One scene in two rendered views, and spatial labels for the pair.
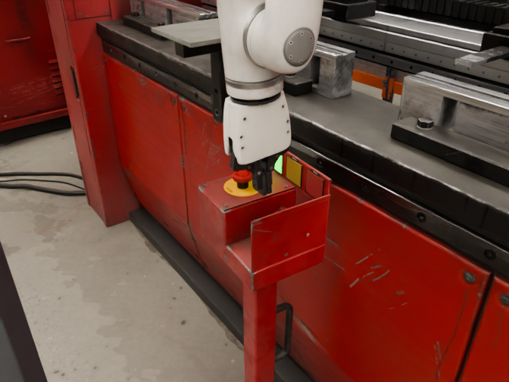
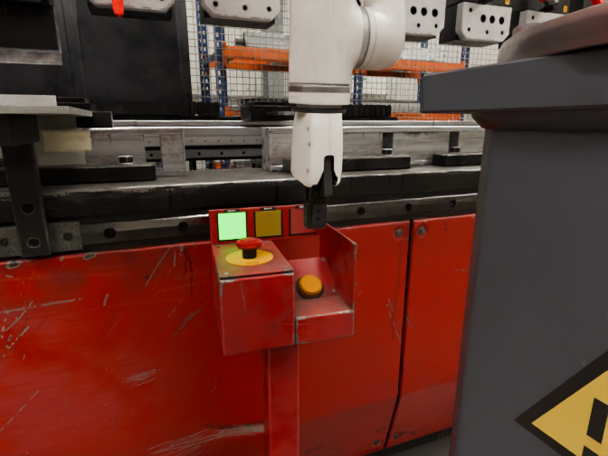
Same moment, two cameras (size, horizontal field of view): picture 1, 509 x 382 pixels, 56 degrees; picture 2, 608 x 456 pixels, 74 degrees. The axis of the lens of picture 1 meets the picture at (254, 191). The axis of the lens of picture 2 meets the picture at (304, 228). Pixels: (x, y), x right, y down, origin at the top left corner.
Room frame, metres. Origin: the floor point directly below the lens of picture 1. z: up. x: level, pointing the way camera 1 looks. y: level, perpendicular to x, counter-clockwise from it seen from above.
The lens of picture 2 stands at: (0.55, 0.56, 0.98)
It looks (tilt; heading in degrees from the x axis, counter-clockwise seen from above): 15 degrees down; 285
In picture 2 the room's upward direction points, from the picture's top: straight up
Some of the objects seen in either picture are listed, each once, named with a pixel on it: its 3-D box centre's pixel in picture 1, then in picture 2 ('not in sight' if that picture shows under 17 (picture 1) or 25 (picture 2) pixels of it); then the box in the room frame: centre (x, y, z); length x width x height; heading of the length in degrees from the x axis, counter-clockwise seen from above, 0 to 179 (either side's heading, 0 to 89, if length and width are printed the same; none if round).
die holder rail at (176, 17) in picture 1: (170, 16); not in sight; (1.66, 0.28, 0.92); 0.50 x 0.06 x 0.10; 36
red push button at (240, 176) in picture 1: (242, 181); (249, 250); (0.78, 0.02, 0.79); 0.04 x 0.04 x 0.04
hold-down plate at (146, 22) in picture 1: (148, 26); not in sight; (1.66, 0.36, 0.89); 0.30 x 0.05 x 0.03; 36
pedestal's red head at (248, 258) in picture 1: (260, 210); (278, 270); (0.75, -0.01, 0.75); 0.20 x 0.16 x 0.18; 32
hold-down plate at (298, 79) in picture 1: (263, 71); (66, 174); (1.15, -0.02, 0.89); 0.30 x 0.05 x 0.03; 36
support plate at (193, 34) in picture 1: (221, 29); (14, 111); (1.13, 0.08, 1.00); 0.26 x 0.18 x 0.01; 126
